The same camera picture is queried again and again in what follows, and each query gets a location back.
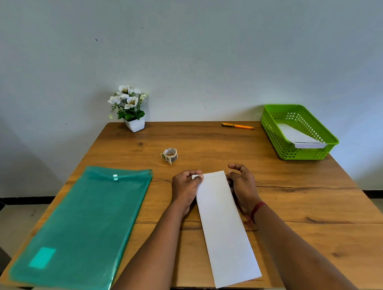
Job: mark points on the person's left forearm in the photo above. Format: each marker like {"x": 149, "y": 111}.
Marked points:
{"x": 151, "y": 257}

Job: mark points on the person's right forearm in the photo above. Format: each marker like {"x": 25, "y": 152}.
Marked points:
{"x": 296, "y": 256}

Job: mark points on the orange pen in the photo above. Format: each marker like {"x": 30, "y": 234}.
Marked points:
{"x": 238, "y": 126}

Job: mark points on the person's left hand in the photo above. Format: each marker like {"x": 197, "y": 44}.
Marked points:
{"x": 182, "y": 190}

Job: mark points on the small roll of stamps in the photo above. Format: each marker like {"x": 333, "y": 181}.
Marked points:
{"x": 170, "y": 156}

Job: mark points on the white paper envelope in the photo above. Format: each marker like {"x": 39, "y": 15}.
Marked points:
{"x": 295, "y": 134}

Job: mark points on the person's left thumb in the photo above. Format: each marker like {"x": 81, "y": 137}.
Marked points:
{"x": 197, "y": 179}

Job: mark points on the white flowers in white pot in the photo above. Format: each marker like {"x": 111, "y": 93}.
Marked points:
{"x": 130, "y": 105}

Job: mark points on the person's right hand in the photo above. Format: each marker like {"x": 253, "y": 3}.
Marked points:
{"x": 245, "y": 188}

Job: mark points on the long white envelope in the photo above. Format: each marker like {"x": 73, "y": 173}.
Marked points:
{"x": 226, "y": 231}

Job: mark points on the person's right thumb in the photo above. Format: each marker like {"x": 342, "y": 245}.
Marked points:
{"x": 230, "y": 182}

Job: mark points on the green plastic basket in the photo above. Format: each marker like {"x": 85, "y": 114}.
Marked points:
{"x": 274, "y": 135}

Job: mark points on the green translucent plastic folder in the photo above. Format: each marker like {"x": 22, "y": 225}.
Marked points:
{"x": 83, "y": 225}

